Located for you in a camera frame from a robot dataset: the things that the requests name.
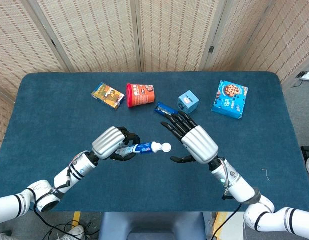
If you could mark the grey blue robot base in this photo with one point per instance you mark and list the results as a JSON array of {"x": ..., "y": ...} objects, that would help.
[{"x": 152, "y": 225}]

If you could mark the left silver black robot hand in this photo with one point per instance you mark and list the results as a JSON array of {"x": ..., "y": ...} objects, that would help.
[{"x": 107, "y": 142}]

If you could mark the yellow floor tape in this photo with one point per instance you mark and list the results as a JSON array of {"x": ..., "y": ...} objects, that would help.
[{"x": 76, "y": 217}]

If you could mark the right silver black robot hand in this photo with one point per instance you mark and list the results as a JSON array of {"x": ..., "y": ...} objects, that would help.
[{"x": 199, "y": 145}]

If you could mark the blue felt table cover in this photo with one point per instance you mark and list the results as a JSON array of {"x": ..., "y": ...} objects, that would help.
[{"x": 144, "y": 182}]

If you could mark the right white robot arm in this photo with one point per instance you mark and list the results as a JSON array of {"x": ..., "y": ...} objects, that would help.
[{"x": 240, "y": 187}]

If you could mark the white grey sneaker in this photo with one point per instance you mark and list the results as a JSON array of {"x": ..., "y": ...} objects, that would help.
[{"x": 77, "y": 232}]

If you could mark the yellow white cardboard box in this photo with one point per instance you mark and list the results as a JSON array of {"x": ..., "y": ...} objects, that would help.
[{"x": 220, "y": 220}]

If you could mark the black box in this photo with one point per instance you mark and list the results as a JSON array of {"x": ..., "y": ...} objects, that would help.
[{"x": 307, "y": 152}]

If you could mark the light blue cube box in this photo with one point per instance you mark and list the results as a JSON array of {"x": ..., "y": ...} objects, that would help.
[{"x": 188, "y": 103}]

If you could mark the red instant noodle cup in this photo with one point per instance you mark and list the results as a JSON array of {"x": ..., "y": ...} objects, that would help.
[{"x": 142, "y": 95}]

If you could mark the blue cookie box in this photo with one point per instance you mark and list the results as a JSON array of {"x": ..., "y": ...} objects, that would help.
[{"x": 229, "y": 100}]

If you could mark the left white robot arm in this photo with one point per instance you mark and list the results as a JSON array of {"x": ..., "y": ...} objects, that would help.
[{"x": 79, "y": 167}]

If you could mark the woven bamboo folding screen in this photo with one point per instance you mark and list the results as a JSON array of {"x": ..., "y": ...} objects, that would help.
[{"x": 169, "y": 30}]

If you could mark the white power strip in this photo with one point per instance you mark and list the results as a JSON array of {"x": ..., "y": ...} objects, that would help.
[{"x": 307, "y": 76}]

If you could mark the dark blue snack packet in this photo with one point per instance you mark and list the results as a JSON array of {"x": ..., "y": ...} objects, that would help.
[{"x": 164, "y": 109}]

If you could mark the yellow brown snack box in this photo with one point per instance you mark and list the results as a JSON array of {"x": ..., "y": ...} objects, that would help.
[{"x": 108, "y": 96}]

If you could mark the blue white toothpaste tube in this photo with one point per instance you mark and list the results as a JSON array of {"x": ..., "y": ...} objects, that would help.
[{"x": 147, "y": 147}]

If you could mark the black screen hinge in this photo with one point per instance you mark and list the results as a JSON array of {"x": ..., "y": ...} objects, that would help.
[
  {"x": 211, "y": 49},
  {"x": 53, "y": 42}
]

